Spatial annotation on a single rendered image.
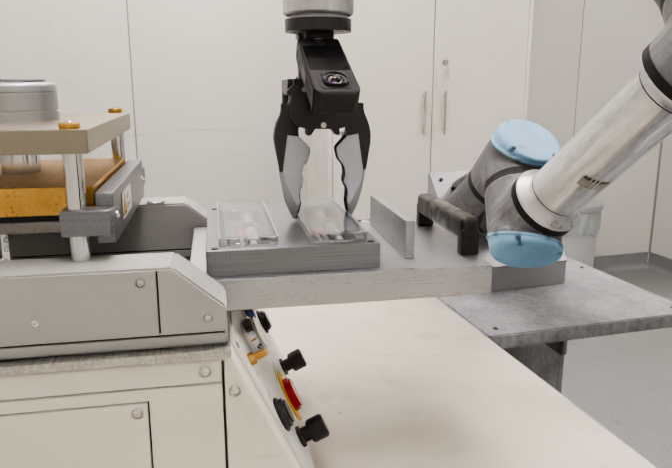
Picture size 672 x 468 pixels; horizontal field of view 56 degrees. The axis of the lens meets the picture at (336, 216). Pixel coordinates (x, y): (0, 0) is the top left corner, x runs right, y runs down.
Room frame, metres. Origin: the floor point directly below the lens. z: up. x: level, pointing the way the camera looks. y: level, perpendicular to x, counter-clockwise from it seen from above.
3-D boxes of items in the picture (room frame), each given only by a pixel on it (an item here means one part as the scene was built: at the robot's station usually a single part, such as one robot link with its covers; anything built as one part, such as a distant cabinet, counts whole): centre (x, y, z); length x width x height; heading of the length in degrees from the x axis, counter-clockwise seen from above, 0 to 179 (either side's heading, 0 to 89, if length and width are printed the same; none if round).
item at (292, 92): (0.71, 0.02, 1.15); 0.09 x 0.08 x 0.12; 11
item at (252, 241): (0.66, 0.10, 0.99); 0.18 x 0.06 x 0.02; 11
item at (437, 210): (0.70, -0.12, 0.99); 0.15 x 0.02 x 0.04; 11
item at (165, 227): (0.77, 0.26, 0.96); 0.26 x 0.05 x 0.07; 101
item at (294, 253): (0.67, 0.06, 0.98); 0.20 x 0.17 x 0.03; 11
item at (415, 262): (0.68, 0.01, 0.97); 0.30 x 0.22 x 0.08; 101
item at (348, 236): (0.68, 0.01, 0.99); 0.18 x 0.06 x 0.02; 11
